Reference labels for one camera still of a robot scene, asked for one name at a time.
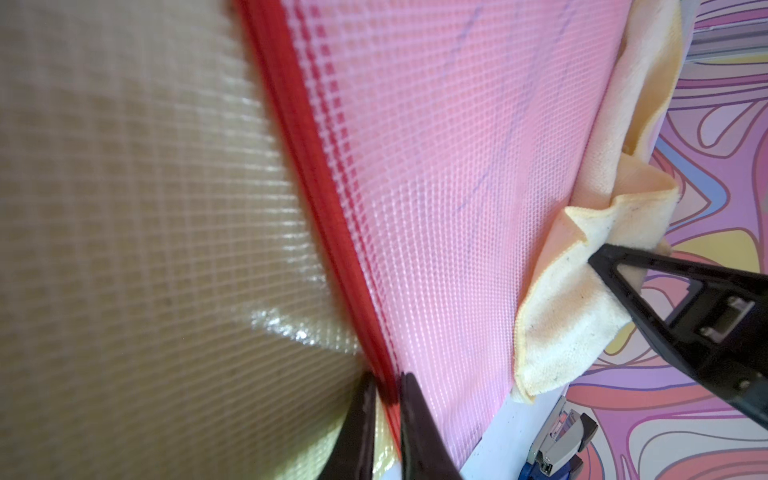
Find yellow microfiber cloth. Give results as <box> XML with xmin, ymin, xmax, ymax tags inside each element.
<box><xmin>512</xmin><ymin>1</ymin><xmax>686</xmax><ymax>403</ymax></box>

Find blue grey stapler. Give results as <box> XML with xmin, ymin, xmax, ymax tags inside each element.
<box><xmin>518</xmin><ymin>396</ymin><xmax>598</xmax><ymax>480</ymax></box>

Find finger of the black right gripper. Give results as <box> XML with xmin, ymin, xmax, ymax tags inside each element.
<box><xmin>588</xmin><ymin>244</ymin><xmax>767</xmax><ymax>427</ymax></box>

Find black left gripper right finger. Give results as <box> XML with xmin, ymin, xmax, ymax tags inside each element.
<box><xmin>399</xmin><ymin>373</ymin><xmax>462</xmax><ymax>480</ymax></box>

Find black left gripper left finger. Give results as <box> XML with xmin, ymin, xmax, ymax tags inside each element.
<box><xmin>317</xmin><ymin>372</ymin><xmax>377</xmax><ymax>480</ymax></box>

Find pale yellow document bag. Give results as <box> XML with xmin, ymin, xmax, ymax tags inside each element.
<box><xmin>1</xmin><ymin>1</ymin><xmax>362</xmax><ymax>479</ymax></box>

